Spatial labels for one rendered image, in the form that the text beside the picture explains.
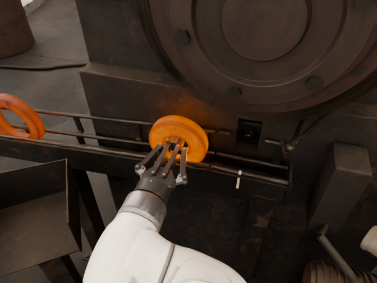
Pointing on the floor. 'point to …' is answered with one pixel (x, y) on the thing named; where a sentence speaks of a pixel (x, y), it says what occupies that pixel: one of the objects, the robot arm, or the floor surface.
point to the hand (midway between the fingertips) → (178, 137)
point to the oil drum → (14, 29)
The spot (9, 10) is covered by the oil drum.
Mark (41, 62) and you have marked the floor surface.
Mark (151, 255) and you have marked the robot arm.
